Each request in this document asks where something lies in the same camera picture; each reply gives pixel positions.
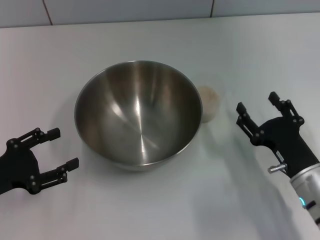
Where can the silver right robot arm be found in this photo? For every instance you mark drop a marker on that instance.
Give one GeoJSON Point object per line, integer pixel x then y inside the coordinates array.
{"type": "Point", "coordinates": [307, 185]}

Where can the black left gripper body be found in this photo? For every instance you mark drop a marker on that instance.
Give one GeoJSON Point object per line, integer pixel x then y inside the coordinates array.
{"type": "Point", "coordinates": [17, 167]}

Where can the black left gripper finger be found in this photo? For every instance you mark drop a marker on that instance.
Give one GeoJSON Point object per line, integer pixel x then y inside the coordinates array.
{"type": "Point", "coordinates": [53, 133]}
{"type": "Point", "coordinates": [72, 163]}

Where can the stainless steel mixing bowl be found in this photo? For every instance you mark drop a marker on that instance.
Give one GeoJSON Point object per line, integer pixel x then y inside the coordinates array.
{"type": "Point", "coordinates": [140, 112]}

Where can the clear plastic measuring cup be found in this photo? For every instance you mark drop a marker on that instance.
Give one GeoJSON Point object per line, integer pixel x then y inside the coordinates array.
{"type": "Point", "coordinates": [215, 116]}

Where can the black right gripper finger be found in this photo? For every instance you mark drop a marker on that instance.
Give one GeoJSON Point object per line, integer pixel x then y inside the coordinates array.
{"type": "Point", "coordinates": [241, 107]}
{"type": "Point", "coordinates": [273, 97]}

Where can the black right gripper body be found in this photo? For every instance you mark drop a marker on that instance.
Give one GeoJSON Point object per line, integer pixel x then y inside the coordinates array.
{"type": "Point", "coordinates": [287, 140]}

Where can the white rice grains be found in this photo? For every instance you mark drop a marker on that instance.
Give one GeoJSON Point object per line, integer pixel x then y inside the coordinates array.
{"type": "Point", "coordinates": [208, 97]}

